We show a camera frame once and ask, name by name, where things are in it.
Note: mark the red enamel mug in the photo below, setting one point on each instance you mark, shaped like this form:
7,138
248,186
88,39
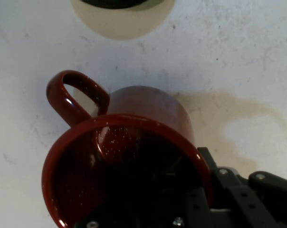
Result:
146,104

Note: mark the dark green enamel mug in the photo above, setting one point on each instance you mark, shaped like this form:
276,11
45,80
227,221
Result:
110,3

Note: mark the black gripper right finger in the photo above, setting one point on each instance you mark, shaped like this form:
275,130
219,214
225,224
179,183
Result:
241,199

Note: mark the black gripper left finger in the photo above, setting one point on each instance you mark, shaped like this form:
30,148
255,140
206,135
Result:
195,209

